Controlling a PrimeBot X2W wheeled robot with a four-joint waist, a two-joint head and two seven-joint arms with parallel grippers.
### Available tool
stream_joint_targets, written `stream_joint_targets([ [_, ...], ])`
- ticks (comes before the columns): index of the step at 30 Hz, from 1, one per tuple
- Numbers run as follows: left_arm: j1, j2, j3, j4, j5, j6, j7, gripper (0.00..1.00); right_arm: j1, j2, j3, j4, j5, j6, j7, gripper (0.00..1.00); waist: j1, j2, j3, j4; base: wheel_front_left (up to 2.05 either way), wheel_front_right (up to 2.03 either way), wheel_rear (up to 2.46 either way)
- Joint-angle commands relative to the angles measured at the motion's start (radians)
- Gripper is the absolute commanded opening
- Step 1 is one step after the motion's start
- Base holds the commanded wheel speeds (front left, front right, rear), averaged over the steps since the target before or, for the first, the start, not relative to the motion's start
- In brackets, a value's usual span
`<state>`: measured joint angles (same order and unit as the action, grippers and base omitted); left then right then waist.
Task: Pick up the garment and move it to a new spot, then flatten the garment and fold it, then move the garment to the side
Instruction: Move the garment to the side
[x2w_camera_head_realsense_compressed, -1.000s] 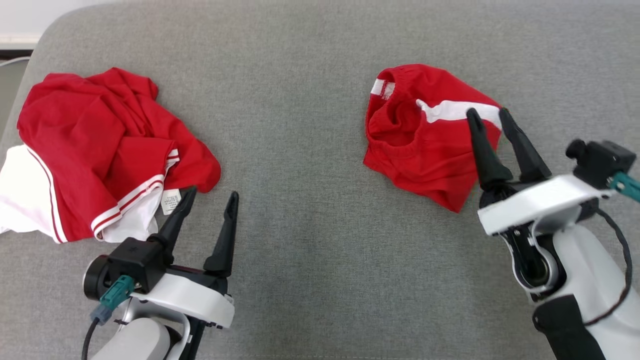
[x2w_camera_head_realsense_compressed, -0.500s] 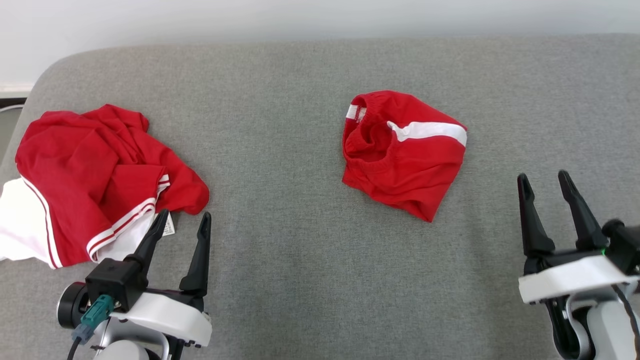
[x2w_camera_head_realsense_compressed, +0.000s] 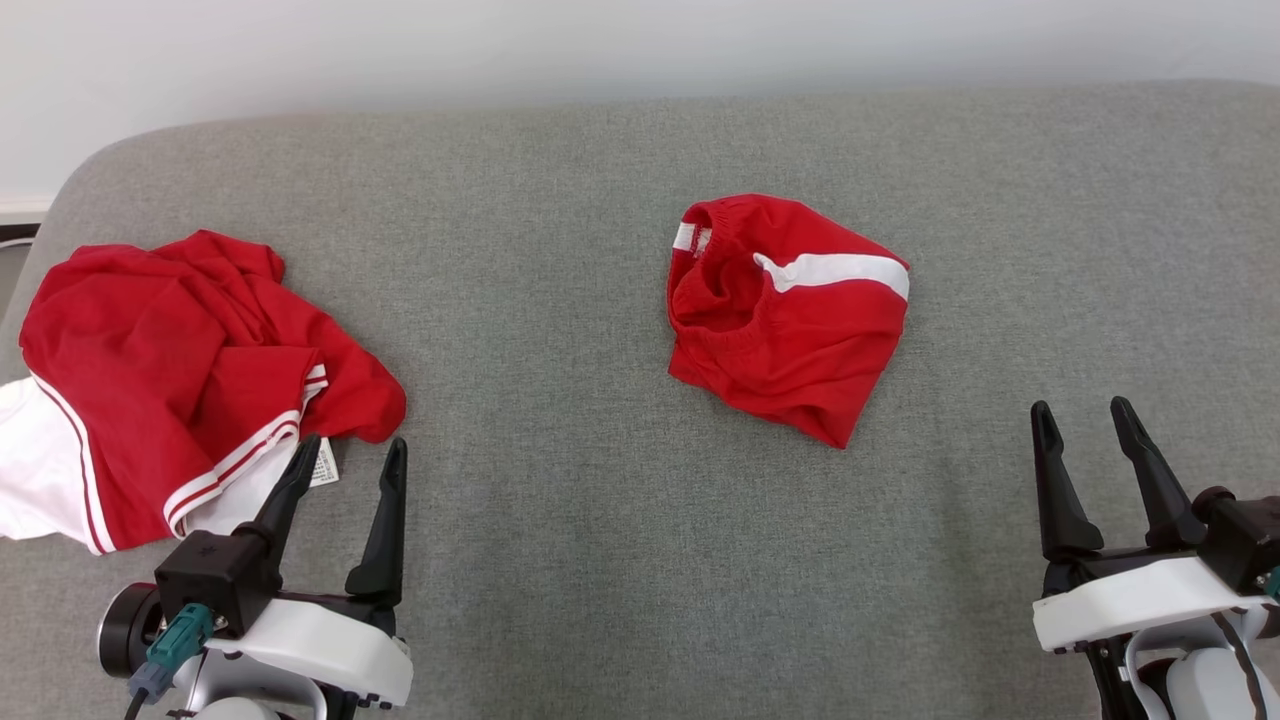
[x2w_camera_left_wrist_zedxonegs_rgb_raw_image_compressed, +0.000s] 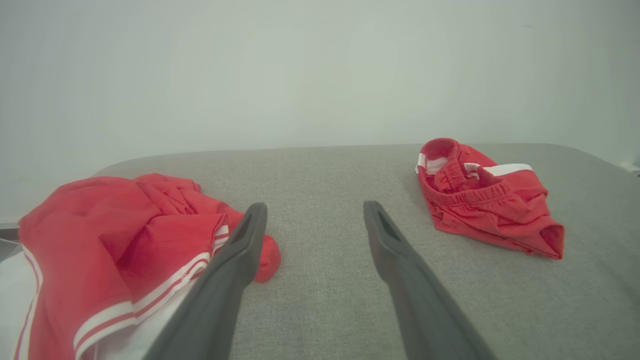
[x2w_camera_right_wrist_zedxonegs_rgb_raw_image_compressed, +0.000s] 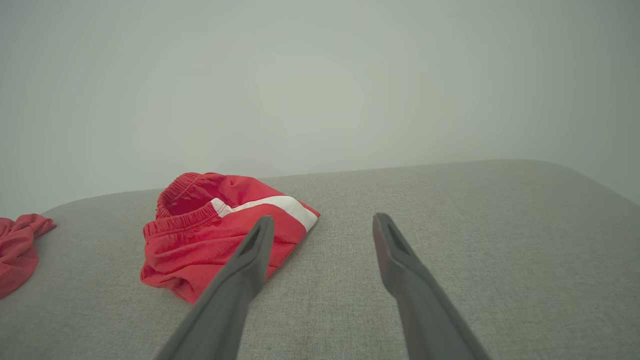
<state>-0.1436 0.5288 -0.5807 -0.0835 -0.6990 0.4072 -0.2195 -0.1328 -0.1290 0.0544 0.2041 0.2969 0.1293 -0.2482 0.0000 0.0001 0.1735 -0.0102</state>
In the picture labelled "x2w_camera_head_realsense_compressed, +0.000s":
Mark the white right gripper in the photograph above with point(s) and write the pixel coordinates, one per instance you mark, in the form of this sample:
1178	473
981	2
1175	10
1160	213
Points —
1130	600

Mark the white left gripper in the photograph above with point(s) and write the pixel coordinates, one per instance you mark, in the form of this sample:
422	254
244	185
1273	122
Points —
320	645

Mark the red jersey with number 23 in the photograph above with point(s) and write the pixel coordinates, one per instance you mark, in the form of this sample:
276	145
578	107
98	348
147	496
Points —
150	350

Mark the red shorts with white stripe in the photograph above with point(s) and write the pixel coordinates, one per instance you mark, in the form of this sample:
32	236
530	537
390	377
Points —
800	350

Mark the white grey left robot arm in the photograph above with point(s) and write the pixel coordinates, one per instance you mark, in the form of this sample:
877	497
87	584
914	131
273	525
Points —
125	630

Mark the grey fabric sofa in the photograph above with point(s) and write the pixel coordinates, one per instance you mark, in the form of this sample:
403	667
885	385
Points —
600	500

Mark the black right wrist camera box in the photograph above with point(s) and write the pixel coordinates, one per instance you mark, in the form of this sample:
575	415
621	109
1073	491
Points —
1245	540

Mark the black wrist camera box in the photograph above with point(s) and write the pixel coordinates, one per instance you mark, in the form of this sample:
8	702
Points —
1245	540
210	580

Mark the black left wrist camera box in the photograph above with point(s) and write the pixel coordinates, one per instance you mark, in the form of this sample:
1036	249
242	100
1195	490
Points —
210	580

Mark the white wall baseboard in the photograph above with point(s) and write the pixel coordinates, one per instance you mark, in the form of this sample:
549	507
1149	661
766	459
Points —
20	207

